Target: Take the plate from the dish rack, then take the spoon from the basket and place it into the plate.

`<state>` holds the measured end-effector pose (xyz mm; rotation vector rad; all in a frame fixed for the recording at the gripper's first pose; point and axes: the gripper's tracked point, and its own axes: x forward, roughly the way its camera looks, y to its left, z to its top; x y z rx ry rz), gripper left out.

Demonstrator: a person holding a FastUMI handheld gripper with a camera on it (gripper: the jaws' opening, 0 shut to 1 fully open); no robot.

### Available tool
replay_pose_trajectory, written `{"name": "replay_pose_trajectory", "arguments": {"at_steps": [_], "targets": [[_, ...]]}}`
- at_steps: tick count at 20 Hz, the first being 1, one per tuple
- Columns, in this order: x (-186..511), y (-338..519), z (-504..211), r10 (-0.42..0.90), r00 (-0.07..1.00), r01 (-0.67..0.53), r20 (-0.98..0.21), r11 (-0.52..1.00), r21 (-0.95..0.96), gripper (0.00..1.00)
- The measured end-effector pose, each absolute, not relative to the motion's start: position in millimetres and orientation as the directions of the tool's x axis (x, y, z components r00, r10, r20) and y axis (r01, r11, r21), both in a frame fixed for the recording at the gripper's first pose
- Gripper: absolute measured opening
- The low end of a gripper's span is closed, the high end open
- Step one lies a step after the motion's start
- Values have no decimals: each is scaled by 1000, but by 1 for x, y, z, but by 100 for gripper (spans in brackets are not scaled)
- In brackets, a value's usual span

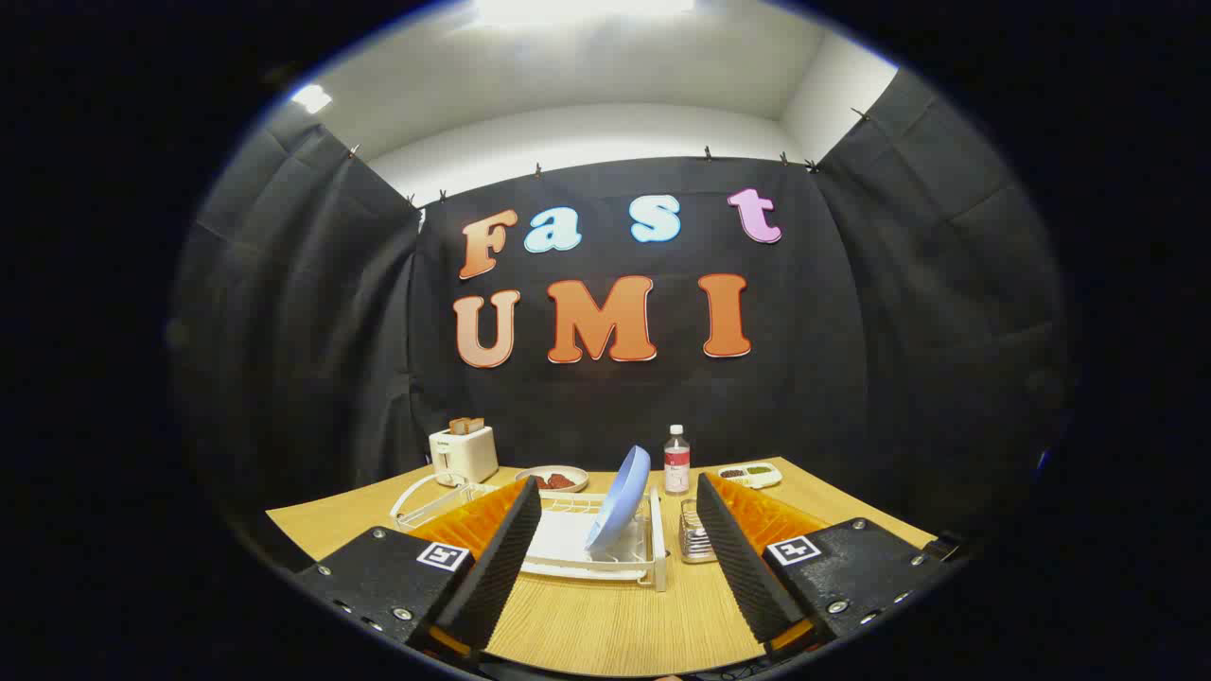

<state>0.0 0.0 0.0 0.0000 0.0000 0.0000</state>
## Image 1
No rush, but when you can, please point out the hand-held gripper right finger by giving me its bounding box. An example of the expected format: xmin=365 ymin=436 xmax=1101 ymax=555
xmin=695 ymin=472 xmax=961 ymax=663

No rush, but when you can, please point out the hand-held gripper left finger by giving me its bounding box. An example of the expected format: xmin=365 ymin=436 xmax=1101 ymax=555
xmin=291 ymin=476 xmax=543 ymax=663

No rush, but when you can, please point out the metal wire basket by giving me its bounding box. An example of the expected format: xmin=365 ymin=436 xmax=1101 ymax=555
xmin=678 ymin=498 xmax=720 ymax=565

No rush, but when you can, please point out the white wire dish rack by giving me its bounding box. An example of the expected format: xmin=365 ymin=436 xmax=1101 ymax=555
xmin=390 ymin=471 xmax=669 ymax=593

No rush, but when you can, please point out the blue plate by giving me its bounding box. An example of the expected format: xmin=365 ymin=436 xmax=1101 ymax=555
xmin=584 ymin=445 xmax=652 ymax=552

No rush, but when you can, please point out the white divided dish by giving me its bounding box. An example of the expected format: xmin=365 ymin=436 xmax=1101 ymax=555
xmin=717 ymin=463 xmax=783 ymax=490

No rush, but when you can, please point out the white plate with meat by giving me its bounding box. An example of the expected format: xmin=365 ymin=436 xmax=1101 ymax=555
xmin=515 ymin=464 xmax=589 ymax=494

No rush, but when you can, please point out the white toaster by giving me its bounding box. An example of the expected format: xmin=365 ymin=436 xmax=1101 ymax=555
xmin=429 ymin=426 xmax=500 ymax=487

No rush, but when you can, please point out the clear bottle with red label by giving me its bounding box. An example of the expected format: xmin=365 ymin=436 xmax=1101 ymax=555
xmin=663 ymin=425 xmax=692 ymax=497

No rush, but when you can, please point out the black backdrop cloth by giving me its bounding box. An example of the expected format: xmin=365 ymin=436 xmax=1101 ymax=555
xmin=170 ymin=66 xmax=1075 ymax=559

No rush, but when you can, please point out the large ceiling light panel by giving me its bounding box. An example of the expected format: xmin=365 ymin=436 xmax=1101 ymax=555
xmin=473 ymin=0 xmax=696 ymax=27

